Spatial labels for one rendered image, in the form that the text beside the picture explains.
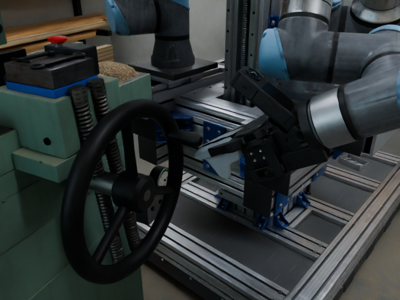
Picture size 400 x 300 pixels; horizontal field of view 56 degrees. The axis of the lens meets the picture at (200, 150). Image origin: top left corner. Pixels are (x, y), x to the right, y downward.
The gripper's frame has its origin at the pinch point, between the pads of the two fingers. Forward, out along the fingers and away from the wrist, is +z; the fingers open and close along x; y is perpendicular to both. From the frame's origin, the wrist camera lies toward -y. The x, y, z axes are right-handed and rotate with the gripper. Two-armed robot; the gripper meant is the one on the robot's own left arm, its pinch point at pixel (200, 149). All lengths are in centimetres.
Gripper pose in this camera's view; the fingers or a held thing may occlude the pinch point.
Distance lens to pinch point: 63.4
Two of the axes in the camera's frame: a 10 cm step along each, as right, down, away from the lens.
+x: 4.5, -4.0, 8.0
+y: 4.5, 8.7, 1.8
